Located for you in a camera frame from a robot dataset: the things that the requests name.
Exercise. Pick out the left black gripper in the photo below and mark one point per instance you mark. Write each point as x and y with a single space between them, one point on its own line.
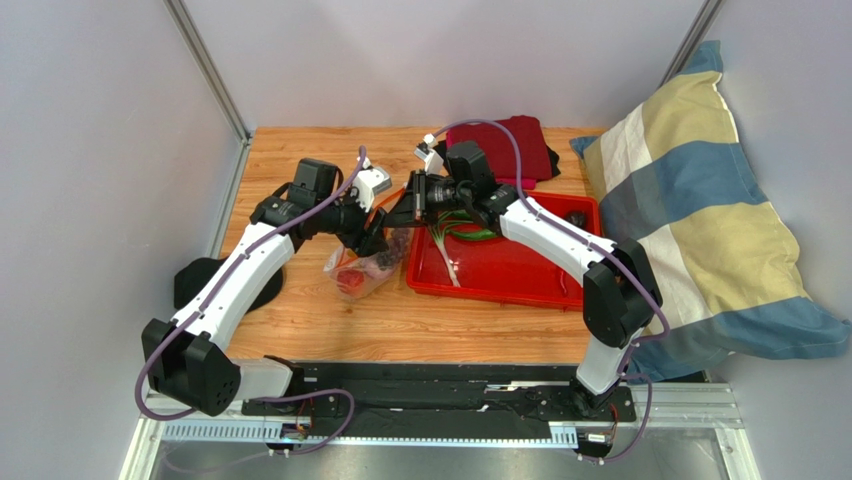
365 241

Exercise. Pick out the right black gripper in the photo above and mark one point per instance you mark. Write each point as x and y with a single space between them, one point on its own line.
423 199

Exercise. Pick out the clear zip top bag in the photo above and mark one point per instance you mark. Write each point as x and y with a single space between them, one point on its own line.
343 258

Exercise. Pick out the red orange tomato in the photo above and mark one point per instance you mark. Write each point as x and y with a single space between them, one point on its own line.
350 281

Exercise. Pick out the red chili pepper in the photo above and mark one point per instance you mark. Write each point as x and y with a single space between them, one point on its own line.
563 283

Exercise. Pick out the black grape bunch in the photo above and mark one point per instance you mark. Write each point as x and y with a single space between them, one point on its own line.
397 240

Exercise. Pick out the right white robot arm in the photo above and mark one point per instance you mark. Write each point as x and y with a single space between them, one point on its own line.
620 292

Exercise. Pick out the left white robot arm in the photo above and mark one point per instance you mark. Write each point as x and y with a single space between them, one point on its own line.
185 357

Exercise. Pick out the green onion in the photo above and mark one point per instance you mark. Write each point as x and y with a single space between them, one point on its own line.
439 233

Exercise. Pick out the lower green pepper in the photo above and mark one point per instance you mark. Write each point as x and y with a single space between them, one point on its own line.
473 235

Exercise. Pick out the red plastic tray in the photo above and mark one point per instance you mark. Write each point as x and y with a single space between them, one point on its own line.
498 271

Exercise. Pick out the pink folded cloth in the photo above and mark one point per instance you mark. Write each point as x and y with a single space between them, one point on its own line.
524 183

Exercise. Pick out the dark red folded cloth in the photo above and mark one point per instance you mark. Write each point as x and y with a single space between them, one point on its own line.
498 144

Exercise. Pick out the dark round fruit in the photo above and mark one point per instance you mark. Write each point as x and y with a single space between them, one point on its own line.
577 218

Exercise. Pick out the black cap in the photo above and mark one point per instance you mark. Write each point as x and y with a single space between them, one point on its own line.
191 279

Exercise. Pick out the striped pillow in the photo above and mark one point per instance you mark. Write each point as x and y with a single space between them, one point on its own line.
673 176

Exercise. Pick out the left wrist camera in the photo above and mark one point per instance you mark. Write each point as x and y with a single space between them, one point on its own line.
368 184

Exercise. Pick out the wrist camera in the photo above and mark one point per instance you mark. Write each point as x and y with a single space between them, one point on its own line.
433 163
368 184

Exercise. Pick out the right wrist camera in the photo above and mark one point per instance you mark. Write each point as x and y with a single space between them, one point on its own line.
433 163

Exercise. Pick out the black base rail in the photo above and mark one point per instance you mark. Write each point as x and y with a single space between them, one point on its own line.
437 401

